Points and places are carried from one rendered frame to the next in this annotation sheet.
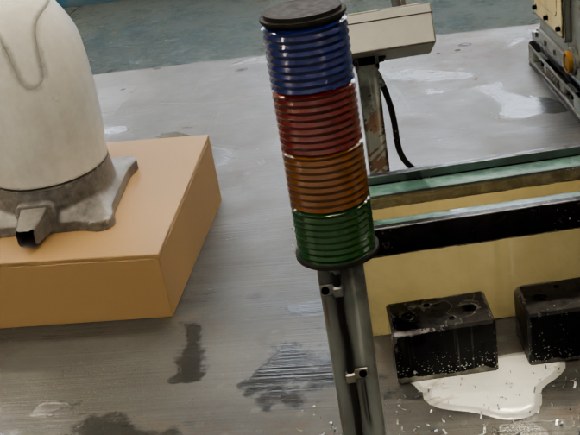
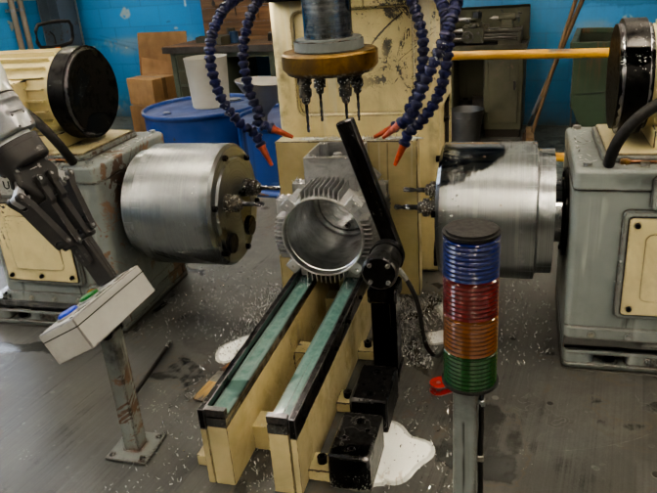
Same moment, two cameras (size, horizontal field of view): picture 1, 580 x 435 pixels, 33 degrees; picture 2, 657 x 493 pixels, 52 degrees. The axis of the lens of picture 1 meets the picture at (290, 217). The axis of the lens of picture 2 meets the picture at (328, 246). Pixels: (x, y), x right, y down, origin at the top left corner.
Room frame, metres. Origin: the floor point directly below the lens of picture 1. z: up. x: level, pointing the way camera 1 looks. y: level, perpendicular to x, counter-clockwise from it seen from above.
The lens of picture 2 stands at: (0.65, 0.63, 1.48)
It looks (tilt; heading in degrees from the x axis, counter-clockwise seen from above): 23 degrees down; 284
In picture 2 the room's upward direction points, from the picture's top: 5 degrees counter-clockwise
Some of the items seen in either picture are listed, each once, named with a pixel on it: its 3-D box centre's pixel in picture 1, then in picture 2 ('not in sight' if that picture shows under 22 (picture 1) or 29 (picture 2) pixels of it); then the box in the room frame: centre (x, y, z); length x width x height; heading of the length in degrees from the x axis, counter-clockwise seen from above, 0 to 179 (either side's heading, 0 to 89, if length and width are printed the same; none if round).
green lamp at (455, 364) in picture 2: (333, 223); (469, 362); (0.66, -0.03, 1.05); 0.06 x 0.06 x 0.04
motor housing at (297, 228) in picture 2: not in sight; (335, 218); (0.93, -0.58, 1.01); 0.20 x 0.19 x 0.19; 87
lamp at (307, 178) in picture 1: (325, 169); (470, 328); (0.66, -0.03, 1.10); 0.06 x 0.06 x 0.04
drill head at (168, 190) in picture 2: not in sight; (172, 202); (1.28, -0.60, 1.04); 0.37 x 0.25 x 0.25; 177
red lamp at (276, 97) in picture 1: (317, 111); (470, 291); (0.66, -0.03, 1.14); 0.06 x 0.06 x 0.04
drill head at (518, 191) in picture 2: not in sight; (508, 209); (0.60, -0.57, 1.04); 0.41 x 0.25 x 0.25; 177
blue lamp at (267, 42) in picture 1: (308, 51); (471, 253); (0.66, -0.03, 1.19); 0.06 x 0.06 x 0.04
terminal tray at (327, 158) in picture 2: not in sight; (336, 166); (0.93, -0.62, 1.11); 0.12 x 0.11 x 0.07; 87
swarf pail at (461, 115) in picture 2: not in sight; (465, 124); (0.80, -5.11, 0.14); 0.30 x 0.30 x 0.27
